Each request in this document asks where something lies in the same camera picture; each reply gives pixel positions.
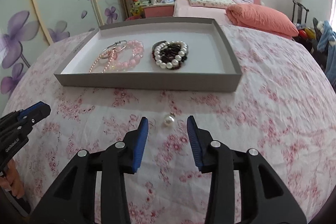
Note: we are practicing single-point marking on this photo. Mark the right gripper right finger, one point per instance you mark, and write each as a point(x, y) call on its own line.
point(264, 196)

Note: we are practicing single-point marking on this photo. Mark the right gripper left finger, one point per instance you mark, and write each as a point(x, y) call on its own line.
point(71, 197)

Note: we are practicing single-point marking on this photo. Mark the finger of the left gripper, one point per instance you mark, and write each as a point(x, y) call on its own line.
point(34, 113)

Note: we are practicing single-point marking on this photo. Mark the thin silver bangle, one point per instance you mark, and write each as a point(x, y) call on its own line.
point(116, 47)

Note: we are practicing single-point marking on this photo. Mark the silver cuff bangle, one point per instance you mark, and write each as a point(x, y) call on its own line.
point(157, 44)

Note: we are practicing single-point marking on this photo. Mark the person's left hand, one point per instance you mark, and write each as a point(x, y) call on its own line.
point(12, 181)

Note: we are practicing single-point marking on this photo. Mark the floral pink bedsheet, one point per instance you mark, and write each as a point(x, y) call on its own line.
point(284, 107)

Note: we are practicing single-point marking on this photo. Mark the floral sliding wardrobe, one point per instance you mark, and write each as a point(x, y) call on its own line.
point(29, 27)

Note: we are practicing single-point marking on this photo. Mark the single pearl earring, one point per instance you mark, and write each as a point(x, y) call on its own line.
point(169, 120)

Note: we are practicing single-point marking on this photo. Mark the pink bedside table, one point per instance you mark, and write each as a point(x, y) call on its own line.
point(159, 10)

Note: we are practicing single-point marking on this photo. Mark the grey shallow cardboard box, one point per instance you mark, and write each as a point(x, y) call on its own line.
point(211, 64)

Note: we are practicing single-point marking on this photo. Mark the blue plush garment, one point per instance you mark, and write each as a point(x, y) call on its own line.
point(327, 41)

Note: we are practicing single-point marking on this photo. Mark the orange pink quilt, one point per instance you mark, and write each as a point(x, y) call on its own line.
point(261, 18)

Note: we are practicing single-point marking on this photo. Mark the dark wooden chair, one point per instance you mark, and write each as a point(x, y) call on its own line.
point(302, 13)

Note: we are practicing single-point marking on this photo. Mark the floral white pillow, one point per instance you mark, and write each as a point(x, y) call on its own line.
point(218, 4)

